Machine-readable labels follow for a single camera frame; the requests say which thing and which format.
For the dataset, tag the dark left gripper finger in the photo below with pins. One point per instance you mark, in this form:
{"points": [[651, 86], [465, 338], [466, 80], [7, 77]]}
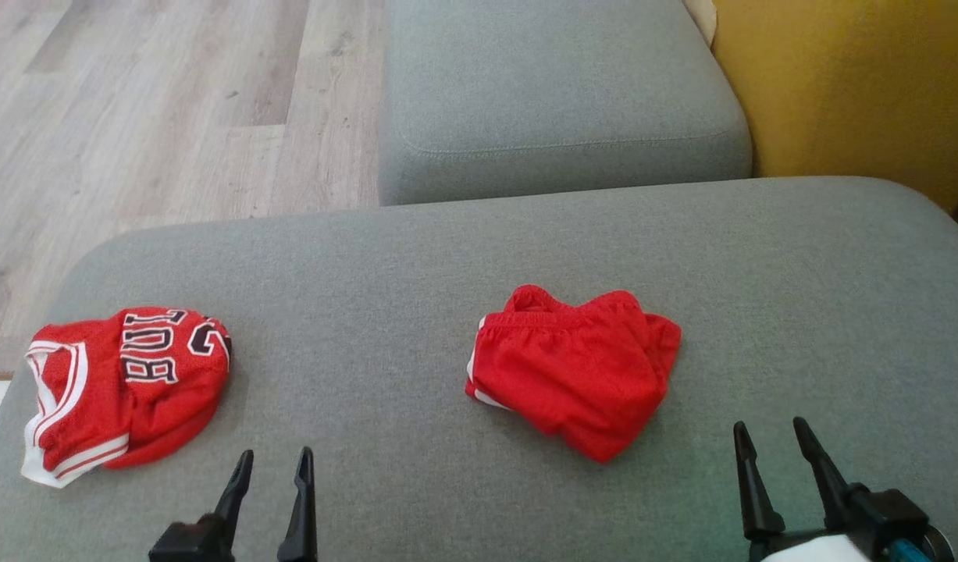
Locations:
{"points": [[238, 488], [300, 515]]}

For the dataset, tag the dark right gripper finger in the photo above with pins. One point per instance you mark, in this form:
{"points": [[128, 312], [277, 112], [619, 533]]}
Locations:
{"points": [[756, 492], [830, 476]]}

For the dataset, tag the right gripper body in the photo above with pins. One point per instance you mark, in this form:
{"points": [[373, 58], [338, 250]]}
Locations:
{"points": [[814, 549]]}

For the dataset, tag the red basketball jersey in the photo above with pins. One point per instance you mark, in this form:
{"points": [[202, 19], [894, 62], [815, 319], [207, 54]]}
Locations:
{"points": [[158, 414]]}

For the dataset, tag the red mesh shorts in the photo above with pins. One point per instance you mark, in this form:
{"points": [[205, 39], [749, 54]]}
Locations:
{"points": [[572, 375]]}

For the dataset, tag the large grey sofa seat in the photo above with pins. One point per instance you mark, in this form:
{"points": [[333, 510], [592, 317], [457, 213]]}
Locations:
{"points": [[416, 265]]}

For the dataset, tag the mustard yellow cushion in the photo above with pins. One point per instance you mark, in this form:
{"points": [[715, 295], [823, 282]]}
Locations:
{"points": [[853, 78]]}

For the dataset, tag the grey sofa chaise cushion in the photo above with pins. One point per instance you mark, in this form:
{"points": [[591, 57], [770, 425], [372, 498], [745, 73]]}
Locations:
{"points": [[557, 78]]}

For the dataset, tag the cream pillow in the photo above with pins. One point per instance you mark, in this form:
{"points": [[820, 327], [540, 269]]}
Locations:
{"points": [[701, 16]]}

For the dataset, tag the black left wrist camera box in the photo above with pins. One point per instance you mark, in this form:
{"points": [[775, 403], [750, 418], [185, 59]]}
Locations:
{"points": [[194, 542]]}

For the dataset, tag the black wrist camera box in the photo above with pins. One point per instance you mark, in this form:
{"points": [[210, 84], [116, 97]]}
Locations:
{"points": [[194, 542], [899, 513]]}

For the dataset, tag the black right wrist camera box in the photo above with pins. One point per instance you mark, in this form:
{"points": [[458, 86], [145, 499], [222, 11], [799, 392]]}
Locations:
{"points": [[899, 513]]}

